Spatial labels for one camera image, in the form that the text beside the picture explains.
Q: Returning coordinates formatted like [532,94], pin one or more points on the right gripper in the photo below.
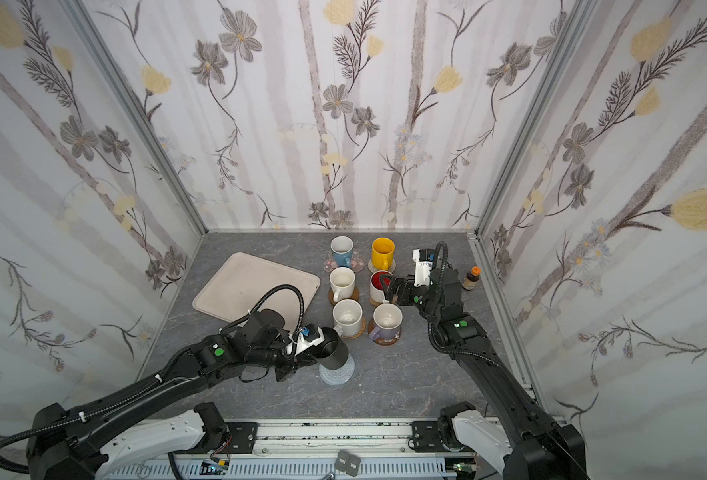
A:
[406,288]

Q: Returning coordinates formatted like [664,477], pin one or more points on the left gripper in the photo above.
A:
[305,352]

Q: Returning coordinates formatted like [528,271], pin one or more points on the red interior white mug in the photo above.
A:
[377,287]

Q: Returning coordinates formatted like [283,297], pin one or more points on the lavender mug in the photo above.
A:
[386,317]

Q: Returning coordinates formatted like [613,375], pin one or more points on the yellow mug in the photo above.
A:
[382,255]

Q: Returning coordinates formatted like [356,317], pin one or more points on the woven rattan round coaster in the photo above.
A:
[358,334]

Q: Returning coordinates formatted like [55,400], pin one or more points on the pink cherry blossom coaster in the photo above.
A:
[356,265]

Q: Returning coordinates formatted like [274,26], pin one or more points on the dark brown glossy round coaster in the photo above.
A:
[375,336]

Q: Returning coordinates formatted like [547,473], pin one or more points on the beige plastic tray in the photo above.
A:
[243,279]

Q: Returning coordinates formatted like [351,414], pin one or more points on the blue mug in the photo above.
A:
[343,251]

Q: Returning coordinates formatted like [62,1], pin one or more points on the grey blue round coaster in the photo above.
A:
[340,376]

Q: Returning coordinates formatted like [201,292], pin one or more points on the white braided round coaster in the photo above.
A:
[383,271]

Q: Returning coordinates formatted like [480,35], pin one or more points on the black mug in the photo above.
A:
[332,352]

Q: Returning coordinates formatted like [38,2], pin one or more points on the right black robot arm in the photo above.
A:
[497,390]

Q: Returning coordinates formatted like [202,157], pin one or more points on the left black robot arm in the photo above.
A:
[67,444]

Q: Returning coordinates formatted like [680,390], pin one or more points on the small brown bottle orange cap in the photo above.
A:
[472,278]

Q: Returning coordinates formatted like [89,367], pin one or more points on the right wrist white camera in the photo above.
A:
[423,259]

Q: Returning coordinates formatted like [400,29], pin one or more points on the wrist white camera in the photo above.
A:
[423,259]
[309,337]

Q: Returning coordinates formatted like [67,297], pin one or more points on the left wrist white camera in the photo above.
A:
[309,337]

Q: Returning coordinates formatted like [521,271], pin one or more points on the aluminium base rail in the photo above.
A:
[391,448]

